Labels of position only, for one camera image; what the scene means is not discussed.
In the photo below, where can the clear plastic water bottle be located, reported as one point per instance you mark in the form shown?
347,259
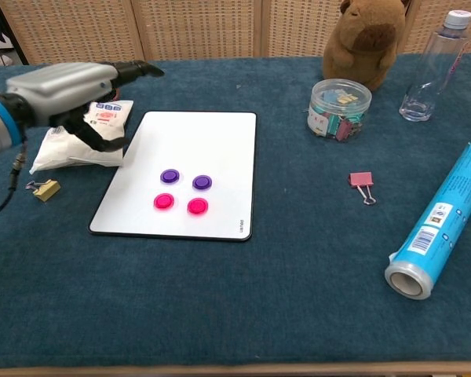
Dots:
435,66

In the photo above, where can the blue table mat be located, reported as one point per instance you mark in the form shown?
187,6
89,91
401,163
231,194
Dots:
298,255

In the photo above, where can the clear jar of binder clips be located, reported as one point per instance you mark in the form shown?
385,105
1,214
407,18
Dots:
337,114

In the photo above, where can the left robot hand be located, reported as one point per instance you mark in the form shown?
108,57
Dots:
63,86

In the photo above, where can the blue cling film roll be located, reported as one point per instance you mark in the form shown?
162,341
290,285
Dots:
443,212

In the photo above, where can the pink binder clip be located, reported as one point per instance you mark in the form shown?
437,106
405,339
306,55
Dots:
361,178

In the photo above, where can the white magnetic board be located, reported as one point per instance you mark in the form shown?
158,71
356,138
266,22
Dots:
204,141

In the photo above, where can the white powder bag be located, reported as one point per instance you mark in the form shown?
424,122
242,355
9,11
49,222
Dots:
70,155

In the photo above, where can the brown capybara plush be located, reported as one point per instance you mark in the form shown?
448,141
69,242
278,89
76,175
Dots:
361,47

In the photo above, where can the pink round magnet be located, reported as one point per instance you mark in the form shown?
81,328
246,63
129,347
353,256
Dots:
198,206
163,201

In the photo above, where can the purple round magnet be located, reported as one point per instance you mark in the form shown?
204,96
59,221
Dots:
202,182
170,176

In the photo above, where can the woven folding screen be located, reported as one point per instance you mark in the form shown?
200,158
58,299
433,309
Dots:
196,27

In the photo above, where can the yellow binder clip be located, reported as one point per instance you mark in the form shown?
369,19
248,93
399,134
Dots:
47,190

